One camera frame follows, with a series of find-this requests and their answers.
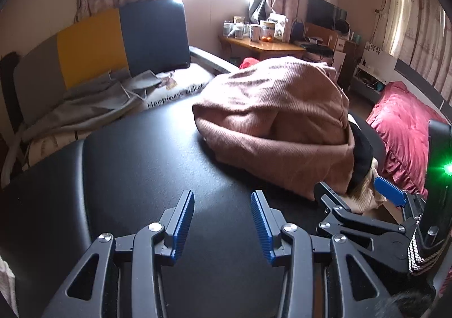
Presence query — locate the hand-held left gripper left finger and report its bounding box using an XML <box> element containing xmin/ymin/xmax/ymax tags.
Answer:
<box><xmin>42</xmin><ymin>189</ymin><xmax>195</xmax><ymax>318</ymax></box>

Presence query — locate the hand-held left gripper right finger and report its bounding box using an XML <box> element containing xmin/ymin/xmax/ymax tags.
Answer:
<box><xmin>250</xmin><ymin>191</ymin><xmax>403</xmax><ymax>318</ymax></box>

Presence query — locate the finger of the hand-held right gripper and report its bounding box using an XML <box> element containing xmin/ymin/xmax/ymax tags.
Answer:
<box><xmin>314</xmin><ymin>182</ymin><xmax>417</xmax><ymax>272</ymax></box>
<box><xmin>374</xmin><ymin>177</ymin><xmax>426</xmax><ymax>225</ymax></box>

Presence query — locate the pink knit sweater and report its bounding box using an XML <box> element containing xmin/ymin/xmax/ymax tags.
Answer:
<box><xmin>192</xmin><ymin>57</ymin><xmax>357</xmax><ymax>202</ymax></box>

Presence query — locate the beige knit sweater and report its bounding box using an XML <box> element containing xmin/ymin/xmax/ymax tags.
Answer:
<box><xmin>344</xmin><ymin>159</ymin><xmax>389</xmax><ymax>214</ymax></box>

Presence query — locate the red bedspread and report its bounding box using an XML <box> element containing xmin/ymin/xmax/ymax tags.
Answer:
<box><xmin>365</xmin><ymin>81</ymin><xmax>449</xmax><ymax>198</ymax></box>

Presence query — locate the black garment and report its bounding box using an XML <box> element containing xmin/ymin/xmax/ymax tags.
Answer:
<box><xmin>348</xmin><ymin>115</ymin><xmax>384</xmax><ymax>195</ymax></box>

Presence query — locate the dark bed headboard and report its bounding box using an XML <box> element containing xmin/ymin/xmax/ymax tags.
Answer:
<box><xmin>394</xmin><ymin>58</ymin><xmax>452</xmax><ymax>110</ymax></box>

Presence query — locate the white shelf rack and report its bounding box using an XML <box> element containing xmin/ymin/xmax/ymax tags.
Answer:
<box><xmin>351</xmin><ymin>40</ymin><xmax>389</xmax><ymax>103</ymax></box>

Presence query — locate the striped beige curtain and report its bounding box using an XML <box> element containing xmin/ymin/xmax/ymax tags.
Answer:
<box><xmin>386</xmin><ymin>0</ymin><xmax>452</xmax><ymax>92</ymax></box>

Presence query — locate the white printed pillow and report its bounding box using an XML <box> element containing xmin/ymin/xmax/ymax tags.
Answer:
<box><xmin>141</xmin><ymin>65</ymin><xmax>217</xmax><ymax>114</ymax></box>

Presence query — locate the wooden television cabinet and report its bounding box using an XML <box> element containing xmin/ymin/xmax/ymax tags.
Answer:
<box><xmin>304</xmin><ymin>23</ymin><xmax>357</xmax><ymax>85</ymax></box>

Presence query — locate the red knit sweater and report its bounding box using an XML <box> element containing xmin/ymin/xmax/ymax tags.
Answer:
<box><xmin>239</xmin><ymin>57</ymin><xmax>264</xmax><ymax>70</ymax></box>

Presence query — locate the grey cloth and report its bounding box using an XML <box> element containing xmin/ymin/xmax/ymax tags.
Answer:
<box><xmin>21</xmin><ymin>69</ymin><xmax>163</xmax><ymax>142</ymax></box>

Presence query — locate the white ribbed cloth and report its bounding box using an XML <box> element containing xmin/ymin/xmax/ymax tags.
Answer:
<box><xmin>26</xmin><ymin>124</ymin><xmax>92</xmax><ymax>166</ymax></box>

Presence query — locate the wooden desk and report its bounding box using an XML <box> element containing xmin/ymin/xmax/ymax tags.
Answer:
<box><xmin>219</xmin><ymin>35</ymin><xmax>308</xmax><ymax>62</ymax></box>

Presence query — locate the white canister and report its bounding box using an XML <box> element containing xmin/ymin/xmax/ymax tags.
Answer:
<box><xmin>259</xmin><ymin>20</ymin><xmax>276</xmax><ymax>41</ymax></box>

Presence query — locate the black television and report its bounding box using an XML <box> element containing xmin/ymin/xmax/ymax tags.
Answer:
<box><xmin>306</xmin><ymin>0</ymin><xmax>348</xmax><ymax>31</ymax></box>

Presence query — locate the grey yellow blue cushion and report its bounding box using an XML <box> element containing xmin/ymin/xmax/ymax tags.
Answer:
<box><xmin>0</xmin><ymin>0</ymin><xmax>241</xmax><ymax>170</ymax></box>

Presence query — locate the grey hanging jacket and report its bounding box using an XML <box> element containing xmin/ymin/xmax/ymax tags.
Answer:
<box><xmin>248</xmin><ymin>0</ymin><xmax>269</xmax><ymax>22</ymax></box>

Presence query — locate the white strap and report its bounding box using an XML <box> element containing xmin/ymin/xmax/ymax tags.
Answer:
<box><xmin>0</xmin><ymin>134</ymin><xmax>29</xmax><ymax>188</ymax></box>

